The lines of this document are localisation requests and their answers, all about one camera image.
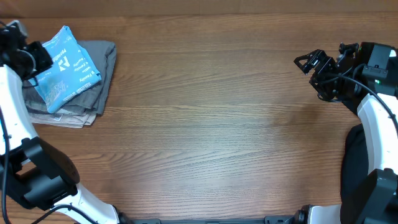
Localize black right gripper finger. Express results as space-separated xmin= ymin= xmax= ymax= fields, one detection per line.
xmin=339 ymin=42 xmax=359 ymax=55
xmin=294 ymin=49 xmax=326 ymax=74

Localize light blue printed t-shirt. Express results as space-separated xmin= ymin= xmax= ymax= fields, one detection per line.
xmin=29 ymin=26 xmax=101 ymax=113

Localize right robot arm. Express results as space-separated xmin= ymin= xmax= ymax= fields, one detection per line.
xmin=286 ymin=42 xmax=397 ymax=223

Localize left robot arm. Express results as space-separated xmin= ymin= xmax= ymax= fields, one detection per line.
xmin=1 ymin=20 xmax=122 ymax=224

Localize folded beige garment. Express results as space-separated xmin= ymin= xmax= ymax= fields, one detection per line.
xmin=29 ymin=113 xmax=97 ymax=128

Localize folded grey trousers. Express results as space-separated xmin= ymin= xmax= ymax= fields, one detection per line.
xmin=22 ymin=40 xmax=116 ymax=114

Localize black garment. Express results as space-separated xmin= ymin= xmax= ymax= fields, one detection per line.
xmin=340 ymin=46 xmax=398 ymax=224

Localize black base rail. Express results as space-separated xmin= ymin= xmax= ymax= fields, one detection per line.
xmin=131 ymin=215 xmax=294 ymax=224

